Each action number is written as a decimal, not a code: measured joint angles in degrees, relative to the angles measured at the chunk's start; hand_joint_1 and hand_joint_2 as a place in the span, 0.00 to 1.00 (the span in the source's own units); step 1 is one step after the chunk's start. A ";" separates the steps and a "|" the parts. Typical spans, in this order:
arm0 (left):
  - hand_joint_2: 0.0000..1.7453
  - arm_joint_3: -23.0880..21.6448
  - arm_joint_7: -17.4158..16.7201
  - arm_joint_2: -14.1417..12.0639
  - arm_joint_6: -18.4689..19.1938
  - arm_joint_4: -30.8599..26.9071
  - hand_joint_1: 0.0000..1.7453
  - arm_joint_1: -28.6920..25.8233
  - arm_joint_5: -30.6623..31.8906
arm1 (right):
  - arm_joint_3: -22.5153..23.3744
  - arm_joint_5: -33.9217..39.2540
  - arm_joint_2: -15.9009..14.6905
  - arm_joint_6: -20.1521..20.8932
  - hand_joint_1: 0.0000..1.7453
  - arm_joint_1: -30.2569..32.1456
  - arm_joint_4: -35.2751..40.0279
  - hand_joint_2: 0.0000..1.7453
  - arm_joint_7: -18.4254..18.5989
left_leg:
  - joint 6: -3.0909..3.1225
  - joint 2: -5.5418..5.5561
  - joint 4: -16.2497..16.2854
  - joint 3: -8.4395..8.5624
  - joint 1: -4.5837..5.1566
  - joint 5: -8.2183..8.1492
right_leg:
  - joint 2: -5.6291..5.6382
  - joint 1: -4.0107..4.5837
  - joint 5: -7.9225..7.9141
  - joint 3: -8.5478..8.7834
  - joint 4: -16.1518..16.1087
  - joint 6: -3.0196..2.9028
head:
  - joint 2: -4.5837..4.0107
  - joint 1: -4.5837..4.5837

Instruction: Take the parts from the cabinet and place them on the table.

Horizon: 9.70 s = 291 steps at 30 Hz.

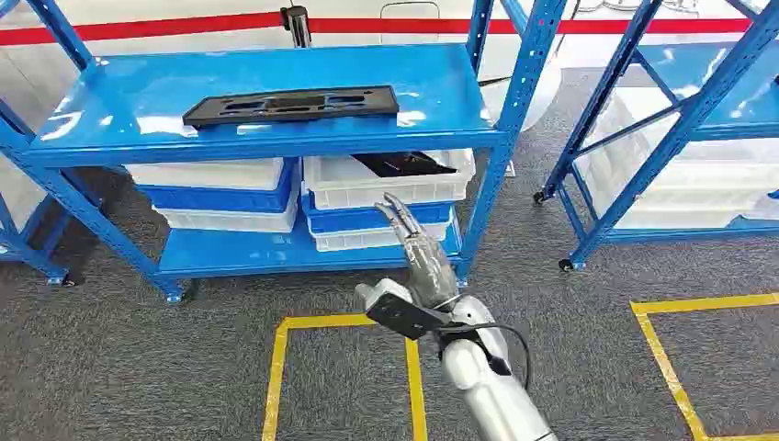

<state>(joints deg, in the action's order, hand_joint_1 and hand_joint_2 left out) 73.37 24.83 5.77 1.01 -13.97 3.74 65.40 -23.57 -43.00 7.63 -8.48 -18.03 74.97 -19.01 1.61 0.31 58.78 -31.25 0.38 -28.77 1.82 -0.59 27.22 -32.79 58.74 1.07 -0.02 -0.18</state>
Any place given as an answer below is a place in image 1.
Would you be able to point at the red barrier belt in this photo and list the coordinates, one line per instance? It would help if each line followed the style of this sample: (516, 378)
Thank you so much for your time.
(152, 27)

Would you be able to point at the black plastic part tray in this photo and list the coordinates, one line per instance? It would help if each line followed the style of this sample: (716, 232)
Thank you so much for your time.
(201, 115)

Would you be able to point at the yellow floor tape square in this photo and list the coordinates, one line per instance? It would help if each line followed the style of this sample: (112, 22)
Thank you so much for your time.
(277, 377)

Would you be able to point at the blue steel shelf rack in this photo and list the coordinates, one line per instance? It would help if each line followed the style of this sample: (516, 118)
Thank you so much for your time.
(33, 255)
(688, 122)
(304, 67)

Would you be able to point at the black stanchion post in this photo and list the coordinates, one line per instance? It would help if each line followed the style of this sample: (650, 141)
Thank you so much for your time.
(298, 30)

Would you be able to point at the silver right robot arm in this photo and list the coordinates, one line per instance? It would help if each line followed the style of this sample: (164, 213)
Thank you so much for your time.
(487, 389)

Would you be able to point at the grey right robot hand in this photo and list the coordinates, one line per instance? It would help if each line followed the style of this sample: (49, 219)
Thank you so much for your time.
(426, 268)

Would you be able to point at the translucent white bin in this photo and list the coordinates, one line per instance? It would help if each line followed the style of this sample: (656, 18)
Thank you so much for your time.
(18, 195)
(681, 210)
(718, 158)

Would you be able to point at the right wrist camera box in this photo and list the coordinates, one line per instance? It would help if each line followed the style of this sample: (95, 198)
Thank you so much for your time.
(395, 313)

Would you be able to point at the blue plastic bin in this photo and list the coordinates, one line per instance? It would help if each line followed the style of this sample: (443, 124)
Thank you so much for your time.
(353, 219)
(213, 199)

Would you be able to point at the black flat part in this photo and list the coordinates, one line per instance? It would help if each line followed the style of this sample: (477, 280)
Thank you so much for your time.
(401, 164)

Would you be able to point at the white plastic bin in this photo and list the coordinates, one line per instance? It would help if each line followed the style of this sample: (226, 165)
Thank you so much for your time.
(207, 173)
(225, 220)
(353, 240)
(389, 192)

